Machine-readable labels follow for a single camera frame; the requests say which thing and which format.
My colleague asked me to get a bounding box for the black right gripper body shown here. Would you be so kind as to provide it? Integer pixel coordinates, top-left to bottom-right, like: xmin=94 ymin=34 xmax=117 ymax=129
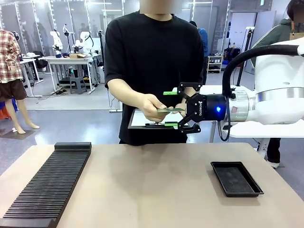
xmin=185 ymin=93 xmax=229 ymax=123

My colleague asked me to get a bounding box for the green PCB board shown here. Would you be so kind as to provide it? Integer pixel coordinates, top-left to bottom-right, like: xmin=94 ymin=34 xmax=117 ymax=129
xmin=156 ymin=107 xmax=186 ymax=114

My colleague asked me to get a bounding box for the black-framed white-screen tablet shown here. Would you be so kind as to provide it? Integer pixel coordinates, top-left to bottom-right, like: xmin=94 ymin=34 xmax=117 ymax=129
xmin=127 ymin=108 xmax=191 ymax=130

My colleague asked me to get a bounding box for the person's right forearm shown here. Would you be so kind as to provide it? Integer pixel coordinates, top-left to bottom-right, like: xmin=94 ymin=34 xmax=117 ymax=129
xmin=107 ymin=77 xmax=149 ymax=106

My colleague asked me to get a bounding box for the black slotted PCB rack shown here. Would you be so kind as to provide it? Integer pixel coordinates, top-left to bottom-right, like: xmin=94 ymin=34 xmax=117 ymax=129
xmin=0 ymin=142 xmax=92 ymax=228

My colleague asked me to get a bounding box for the person's left hand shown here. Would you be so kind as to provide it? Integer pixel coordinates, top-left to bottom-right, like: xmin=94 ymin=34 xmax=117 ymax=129
xmin=171 ymin=103 xmax=187 ymax=116

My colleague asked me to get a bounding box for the person's right hand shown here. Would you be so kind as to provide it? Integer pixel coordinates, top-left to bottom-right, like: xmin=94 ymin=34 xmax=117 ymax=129
xmin=138 ymin=94 xmax=167 ymax=123

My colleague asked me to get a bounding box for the low shelf with shoes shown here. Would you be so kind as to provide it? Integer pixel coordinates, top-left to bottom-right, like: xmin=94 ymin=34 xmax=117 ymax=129
xmin=207 ymin=55 xmax=224 ymax=74

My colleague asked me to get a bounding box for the person in blue top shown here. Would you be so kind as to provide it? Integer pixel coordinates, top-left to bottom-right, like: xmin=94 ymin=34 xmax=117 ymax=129
xmin=189 ymin=20 xmax=209 ymax=86

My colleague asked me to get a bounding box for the person in black t-shirt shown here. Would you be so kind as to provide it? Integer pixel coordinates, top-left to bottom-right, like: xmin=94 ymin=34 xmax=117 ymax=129
xmin=104 ymin=10 xmax=205 ymax=145

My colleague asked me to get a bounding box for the black rectangular plastic tray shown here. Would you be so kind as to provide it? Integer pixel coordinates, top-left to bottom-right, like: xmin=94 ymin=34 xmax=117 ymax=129
xmin=210 ymin=161 xmax=265 ymax=198

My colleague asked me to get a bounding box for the black stand with white head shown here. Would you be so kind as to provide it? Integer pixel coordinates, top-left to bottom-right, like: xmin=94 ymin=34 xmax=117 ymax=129
xmin=235 ymin=26 xmax=256 ymax=86

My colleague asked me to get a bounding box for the person in green jacket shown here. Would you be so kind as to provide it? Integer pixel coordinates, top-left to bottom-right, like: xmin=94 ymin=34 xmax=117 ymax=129
xmin=251 ymin=0 xmax=304 ymax=170

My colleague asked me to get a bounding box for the grey plastic stool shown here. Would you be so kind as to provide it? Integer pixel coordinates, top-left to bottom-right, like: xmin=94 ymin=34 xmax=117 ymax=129
xmin=69 ymin=75 xmax=88 ymax=95

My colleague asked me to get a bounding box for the long white work table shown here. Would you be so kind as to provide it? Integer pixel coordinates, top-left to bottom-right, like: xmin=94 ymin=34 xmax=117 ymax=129
xmin=39 ymin=52 xmax=102 ymax=95

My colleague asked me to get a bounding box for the black office chair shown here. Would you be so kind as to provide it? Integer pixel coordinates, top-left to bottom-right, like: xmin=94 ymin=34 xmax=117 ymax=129
xmin=32 ymin=50 xmax=49 ymax=73

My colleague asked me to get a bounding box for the small white side desk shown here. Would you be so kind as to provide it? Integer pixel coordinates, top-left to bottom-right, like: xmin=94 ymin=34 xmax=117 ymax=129
xmin=19 ymin=55 xmax=45 ymax=97

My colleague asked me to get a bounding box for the grey floor mat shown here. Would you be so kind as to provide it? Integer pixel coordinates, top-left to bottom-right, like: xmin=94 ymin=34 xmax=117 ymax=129
xmin=0 ymin=129 xmax=34 ymax=141

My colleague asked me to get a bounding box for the mannequin in plaid shirt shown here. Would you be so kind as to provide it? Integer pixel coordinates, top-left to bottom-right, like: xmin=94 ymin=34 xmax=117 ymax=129
xmin=0 ymin=27 xmax=40 ymax=135

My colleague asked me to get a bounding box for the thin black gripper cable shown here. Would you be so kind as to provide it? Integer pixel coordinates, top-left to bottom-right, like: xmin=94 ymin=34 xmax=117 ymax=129
xmin=217 ymin=98 xmax=233 ymax=142

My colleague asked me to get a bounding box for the black corrugated cable hose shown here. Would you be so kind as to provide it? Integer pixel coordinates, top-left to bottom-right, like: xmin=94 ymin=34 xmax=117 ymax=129
xmin=221 ymin=44 xmax=300 ymax=100

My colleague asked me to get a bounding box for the white robot arm with hose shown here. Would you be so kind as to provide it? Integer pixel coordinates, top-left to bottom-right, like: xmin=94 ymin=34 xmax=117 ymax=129
xmin=72 ymin=30 xmax=95 ymax=54

